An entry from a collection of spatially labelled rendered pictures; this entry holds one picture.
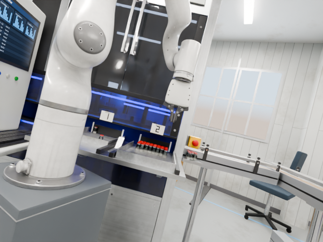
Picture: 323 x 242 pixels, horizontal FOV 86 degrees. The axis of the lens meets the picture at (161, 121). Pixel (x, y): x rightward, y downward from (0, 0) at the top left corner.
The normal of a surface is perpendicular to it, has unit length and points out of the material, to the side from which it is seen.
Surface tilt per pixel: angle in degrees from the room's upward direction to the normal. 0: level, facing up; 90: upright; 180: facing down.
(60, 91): 81
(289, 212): 90
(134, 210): 90
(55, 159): 90
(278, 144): 90
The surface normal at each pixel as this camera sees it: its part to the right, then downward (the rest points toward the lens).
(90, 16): 0.58, -0.31
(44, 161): 0.27, 0.07
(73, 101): 0.65, 0.15
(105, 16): 0.79, -0.26
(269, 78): -0.43, -0.11
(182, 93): 0.03, 0.02
